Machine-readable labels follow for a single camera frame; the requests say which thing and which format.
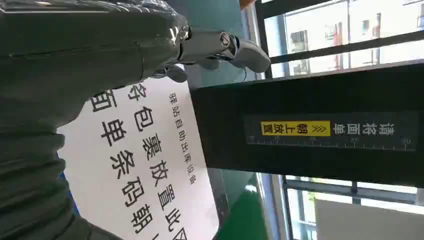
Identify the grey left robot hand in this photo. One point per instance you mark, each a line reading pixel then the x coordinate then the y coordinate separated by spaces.
pixel 82 49

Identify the white sheet with black print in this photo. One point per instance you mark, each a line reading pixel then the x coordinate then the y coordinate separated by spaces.
pixel 139 159

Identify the ribbed grey left arm sleeve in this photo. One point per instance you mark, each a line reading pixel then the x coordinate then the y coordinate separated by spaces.
pixel 30 185

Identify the black scanner box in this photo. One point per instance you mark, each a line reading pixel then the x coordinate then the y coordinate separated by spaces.
pixel 298 96

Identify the yellow and black label strip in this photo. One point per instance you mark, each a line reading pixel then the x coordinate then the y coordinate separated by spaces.
pixel 331 132

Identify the pale grey board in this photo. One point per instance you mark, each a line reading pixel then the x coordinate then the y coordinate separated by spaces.
pixel 367 222

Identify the black window frame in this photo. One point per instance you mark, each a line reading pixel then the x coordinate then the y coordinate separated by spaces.
pixel 331 49

